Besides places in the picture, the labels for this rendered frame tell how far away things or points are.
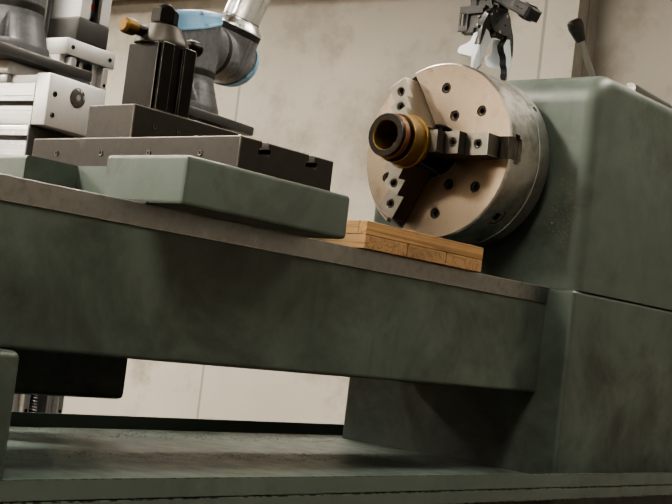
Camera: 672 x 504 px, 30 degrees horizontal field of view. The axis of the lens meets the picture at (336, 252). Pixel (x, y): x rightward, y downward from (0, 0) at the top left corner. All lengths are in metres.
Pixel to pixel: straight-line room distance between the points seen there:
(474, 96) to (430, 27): 3.81
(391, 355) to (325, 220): 0.31
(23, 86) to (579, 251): 1.00
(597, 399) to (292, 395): 3.90
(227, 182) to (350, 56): 4.70
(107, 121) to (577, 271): 0.88
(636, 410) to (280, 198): 1.07
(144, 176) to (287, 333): 0.32
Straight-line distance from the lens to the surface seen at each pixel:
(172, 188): 1.48
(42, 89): 2.18
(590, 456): 2.31
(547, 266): 2.24
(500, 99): 2.16
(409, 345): 1.91
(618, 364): 2.36
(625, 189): 2.34
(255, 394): 6.23
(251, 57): 2.85
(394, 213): 2.20
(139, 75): 1.83
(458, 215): 2.17
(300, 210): 1.61
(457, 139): 2.12
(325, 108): 6.20
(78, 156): 1.81
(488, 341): 2.08
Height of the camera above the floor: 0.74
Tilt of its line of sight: 4 degrees up
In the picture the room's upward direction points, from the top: 7 degrees clockwise
